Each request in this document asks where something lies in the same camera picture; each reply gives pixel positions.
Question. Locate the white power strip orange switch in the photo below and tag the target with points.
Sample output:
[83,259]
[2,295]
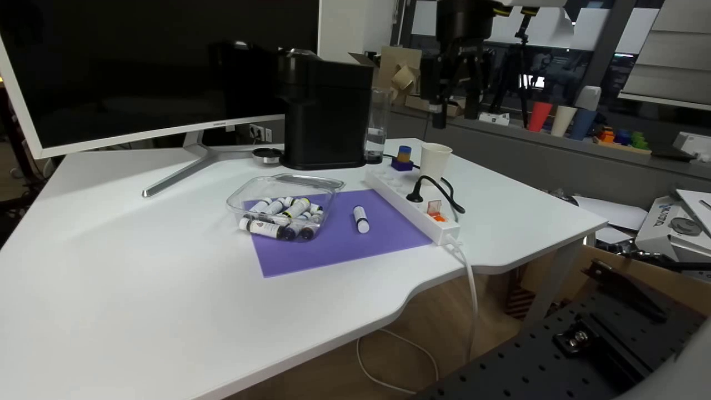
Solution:
[414,207]

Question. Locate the stack of printed papers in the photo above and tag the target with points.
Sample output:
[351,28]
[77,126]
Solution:
[678,224]

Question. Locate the black coffee machine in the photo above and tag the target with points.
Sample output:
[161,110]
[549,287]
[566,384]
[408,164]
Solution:
[325,111]

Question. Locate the purple mat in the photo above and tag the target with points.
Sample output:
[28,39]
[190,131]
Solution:
[348,248]

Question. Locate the black perforated base board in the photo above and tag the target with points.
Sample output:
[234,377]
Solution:
[534,364]

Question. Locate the white plastic cup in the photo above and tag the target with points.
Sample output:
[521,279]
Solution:
[563,121]

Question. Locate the white framed computer monitor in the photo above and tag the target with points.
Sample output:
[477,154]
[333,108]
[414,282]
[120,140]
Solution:
[147,68]

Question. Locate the small black round dish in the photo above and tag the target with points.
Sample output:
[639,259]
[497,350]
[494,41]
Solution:
[267,154]

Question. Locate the grey table leg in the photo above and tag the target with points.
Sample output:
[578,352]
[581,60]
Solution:
[552,286]

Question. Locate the small blue orange toy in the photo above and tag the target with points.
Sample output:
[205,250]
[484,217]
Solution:
[402,159]

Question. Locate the blue plastic cup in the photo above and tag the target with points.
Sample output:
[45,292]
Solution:
[583,126]

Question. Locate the small coloured toy pile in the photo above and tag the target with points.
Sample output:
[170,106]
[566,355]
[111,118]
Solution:
[623,138]

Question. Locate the red plastic cup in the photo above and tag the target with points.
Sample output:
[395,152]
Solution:
[540,117]

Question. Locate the white tube black cap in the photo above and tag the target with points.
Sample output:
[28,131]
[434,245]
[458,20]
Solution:
[259,227]
[360,220]
[267,206]
[299,210]

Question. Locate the grey plastic cup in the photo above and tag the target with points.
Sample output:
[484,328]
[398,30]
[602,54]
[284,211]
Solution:
[590,99]

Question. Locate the black tripod camera rig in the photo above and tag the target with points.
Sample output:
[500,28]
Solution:
[461,45]

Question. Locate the cardboard box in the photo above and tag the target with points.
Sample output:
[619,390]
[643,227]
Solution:
[390,75]

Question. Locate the white paper cup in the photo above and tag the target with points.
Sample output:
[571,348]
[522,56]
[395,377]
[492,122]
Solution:
[437,159]

